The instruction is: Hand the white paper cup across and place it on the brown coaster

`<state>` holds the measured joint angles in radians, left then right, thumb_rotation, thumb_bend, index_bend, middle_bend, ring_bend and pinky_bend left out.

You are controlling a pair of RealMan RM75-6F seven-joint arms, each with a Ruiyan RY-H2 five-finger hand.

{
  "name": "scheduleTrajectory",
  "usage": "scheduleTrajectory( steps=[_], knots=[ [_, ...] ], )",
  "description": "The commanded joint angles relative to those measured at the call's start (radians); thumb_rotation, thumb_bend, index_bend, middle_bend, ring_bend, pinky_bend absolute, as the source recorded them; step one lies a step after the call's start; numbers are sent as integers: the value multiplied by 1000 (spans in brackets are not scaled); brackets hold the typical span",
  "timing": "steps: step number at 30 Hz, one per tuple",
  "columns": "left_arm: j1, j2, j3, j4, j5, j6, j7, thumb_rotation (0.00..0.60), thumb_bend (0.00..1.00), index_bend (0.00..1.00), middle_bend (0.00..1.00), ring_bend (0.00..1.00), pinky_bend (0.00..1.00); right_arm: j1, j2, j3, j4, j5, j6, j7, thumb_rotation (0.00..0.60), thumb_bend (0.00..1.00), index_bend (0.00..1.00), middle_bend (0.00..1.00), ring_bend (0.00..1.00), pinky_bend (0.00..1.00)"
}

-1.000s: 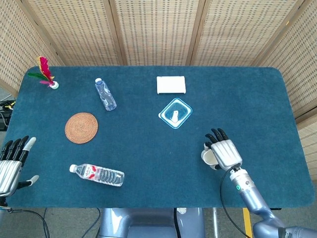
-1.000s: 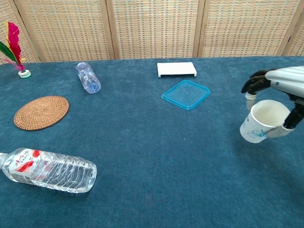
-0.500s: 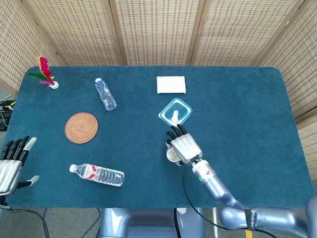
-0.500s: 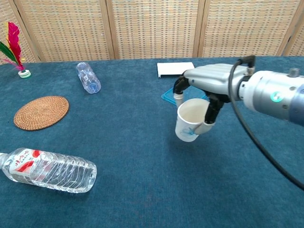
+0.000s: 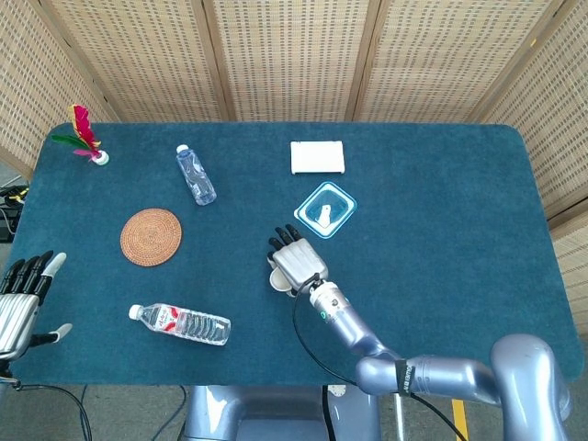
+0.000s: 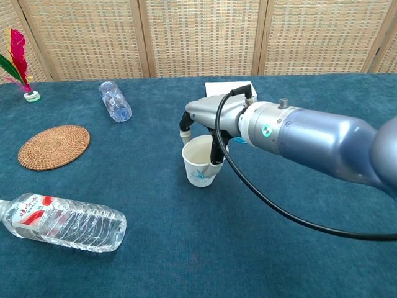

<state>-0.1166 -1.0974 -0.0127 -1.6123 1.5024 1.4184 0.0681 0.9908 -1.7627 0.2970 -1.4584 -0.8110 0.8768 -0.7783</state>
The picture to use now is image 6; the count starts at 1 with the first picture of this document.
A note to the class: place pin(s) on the feather shuttlecock with white base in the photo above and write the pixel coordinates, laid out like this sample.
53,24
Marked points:
18,56

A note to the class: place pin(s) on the clear bottle with red label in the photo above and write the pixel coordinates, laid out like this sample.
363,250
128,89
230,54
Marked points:
68,223

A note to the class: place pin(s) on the small clear unlabelled water bottle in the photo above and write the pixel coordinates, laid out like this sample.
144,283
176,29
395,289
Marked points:
115,101

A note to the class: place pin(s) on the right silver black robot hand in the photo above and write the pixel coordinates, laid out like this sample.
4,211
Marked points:
217,113

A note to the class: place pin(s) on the woven bamboo folding screen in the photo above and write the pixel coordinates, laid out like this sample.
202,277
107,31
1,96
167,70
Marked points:
198,37

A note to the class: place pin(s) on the round woven rattan coaster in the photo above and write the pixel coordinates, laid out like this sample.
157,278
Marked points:
54,147

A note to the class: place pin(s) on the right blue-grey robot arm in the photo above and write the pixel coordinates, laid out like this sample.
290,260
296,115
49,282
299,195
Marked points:
325,139

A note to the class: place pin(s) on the white rectangular box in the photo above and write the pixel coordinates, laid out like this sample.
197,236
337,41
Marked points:
217,88

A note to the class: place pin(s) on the white paper cup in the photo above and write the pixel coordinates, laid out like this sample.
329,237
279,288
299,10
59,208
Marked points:
198,164

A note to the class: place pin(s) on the blue table cloth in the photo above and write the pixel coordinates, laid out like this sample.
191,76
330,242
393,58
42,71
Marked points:
186,248

